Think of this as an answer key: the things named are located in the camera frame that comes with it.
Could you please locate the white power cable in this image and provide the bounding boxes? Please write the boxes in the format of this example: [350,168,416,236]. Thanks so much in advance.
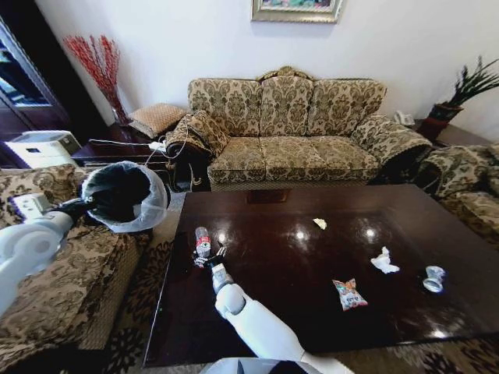
[89,112,196,169]

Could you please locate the dark glass-door cabinet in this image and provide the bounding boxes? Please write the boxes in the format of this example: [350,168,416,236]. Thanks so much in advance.
[0,0,115,169]

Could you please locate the floral armchair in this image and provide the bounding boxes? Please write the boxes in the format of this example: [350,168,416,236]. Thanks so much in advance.
[423,143,499,251]
[0,163,154,362]

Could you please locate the red decorative branches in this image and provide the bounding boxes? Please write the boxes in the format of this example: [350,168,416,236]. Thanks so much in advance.
[62,34,122,114]

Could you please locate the crumpled white tissue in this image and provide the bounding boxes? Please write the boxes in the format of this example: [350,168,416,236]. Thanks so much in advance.
[370,245,402,274]

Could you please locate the clear plastic bottle red label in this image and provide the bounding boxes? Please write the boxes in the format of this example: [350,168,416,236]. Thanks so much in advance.
[193,226,214,270]

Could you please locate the dark wooden side table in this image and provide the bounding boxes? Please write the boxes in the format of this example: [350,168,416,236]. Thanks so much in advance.
[72,122,173,169]
[412,118,487,149]

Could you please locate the white air purifier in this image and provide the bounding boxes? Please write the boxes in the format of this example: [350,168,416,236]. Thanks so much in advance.
[3,131,83,169]

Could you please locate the floral three-seat sofa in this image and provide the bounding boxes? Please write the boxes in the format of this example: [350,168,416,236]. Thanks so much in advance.
[165,65,434,192]

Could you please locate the crushed clear plastic cup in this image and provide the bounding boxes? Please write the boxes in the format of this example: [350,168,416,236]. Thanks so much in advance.
[423,265,448,293]

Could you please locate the white desk telephone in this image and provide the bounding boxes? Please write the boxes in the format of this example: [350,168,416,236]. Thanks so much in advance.
[392,111,416,127]

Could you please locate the black trash bin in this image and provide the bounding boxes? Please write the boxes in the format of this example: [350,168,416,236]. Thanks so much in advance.
[80,166,157,231]

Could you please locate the white robot front shell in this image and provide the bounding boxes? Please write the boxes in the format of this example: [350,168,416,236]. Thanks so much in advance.
[202,358,352,374]

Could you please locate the white bin liner bag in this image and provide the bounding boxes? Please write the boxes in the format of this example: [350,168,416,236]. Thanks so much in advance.
[80,161,172,235]

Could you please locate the patterned floor rug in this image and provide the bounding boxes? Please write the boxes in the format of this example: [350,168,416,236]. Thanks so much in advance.
[77,190,499,374]

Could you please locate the orange white snack bag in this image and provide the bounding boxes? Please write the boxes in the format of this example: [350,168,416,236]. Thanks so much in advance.
[331,277,369,312]

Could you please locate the glass vase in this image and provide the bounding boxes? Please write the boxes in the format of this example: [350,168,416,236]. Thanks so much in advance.
[104,87,132,126]

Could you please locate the tan woven cushion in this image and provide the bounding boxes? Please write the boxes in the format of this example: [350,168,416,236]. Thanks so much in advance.
[128,103,188,138]

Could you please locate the silver framed picture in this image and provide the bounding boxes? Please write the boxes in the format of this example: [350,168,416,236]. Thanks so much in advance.
[250,0,345,23]

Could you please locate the green potted plant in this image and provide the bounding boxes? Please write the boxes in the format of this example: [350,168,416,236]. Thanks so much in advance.
[419,56,499,137]

